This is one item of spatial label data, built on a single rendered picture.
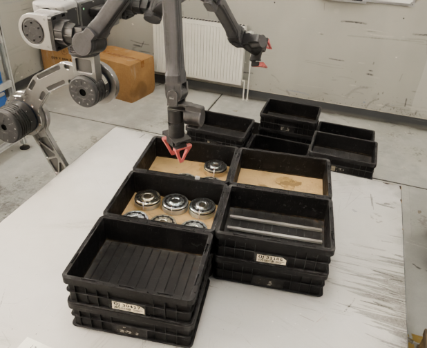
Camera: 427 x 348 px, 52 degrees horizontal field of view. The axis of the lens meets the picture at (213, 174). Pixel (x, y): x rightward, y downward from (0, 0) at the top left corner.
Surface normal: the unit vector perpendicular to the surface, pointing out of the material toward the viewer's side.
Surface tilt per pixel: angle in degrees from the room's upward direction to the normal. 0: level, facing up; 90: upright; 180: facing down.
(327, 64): 90
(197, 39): 90
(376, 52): 90
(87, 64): 90
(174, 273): 0
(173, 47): 80
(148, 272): 0
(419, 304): 0
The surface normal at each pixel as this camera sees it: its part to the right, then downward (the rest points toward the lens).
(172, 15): -0.26, 0.37
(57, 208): 0.04, -0.84
